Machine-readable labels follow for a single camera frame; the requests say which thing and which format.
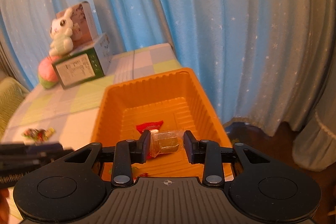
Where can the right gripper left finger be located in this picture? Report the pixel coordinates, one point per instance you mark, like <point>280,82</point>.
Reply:
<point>127,153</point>

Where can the white bunny plush toy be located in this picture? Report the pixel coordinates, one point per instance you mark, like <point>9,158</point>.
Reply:
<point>60,33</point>

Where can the red white candy packet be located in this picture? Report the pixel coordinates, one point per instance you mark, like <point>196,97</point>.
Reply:
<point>150,126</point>

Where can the light green sofa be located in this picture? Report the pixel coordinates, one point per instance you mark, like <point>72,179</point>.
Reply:
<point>12,95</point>

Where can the orange plastic basket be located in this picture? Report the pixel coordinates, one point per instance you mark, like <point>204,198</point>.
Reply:
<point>176,98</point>

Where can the yellow candy packet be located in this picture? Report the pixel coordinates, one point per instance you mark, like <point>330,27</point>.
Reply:
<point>49,132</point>

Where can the green brown snack packet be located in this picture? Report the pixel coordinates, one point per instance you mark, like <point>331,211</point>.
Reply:
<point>37,135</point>

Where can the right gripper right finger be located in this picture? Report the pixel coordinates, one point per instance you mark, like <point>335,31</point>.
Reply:
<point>207,153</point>

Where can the green white carton box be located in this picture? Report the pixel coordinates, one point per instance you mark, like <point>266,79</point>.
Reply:
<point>88,62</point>

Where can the pink green star plush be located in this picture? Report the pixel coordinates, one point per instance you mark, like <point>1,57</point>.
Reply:
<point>46,74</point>

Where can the person left hand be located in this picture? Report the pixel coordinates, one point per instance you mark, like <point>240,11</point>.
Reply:
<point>4,206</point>

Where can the grey brown box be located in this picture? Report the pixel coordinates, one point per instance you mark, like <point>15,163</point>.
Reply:
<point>84,28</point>

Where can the blue star curtain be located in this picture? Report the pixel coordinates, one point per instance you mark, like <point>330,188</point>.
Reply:
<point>262,61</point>

